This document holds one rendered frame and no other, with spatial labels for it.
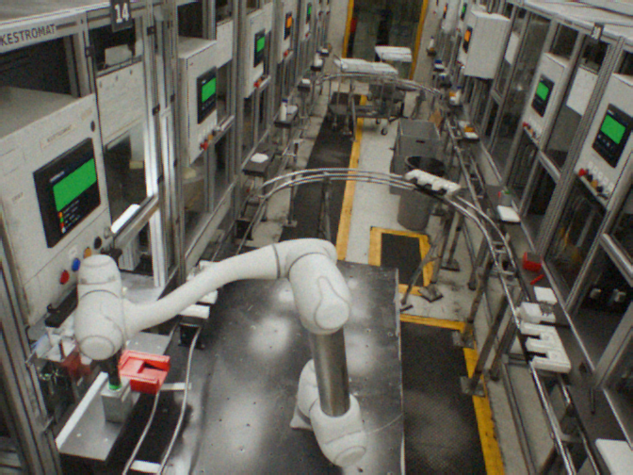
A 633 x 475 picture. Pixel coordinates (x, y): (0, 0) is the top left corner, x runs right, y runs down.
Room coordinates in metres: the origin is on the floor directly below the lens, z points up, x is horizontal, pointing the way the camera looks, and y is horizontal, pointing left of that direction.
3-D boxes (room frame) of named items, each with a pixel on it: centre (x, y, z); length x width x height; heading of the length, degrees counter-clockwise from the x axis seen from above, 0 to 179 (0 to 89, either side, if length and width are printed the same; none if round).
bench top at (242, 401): (1.71, 0.10, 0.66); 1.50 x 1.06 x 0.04; 177
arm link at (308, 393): (1.31, -0.08, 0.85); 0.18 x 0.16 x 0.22; 22
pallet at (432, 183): (3.33, -0.75, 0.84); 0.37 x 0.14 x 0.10; 55
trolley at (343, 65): (7.09, -0.34, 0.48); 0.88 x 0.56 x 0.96; 105
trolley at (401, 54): (8.34, -0.82, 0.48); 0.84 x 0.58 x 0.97; 5
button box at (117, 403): (1.04, 0.57, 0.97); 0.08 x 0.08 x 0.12; 87
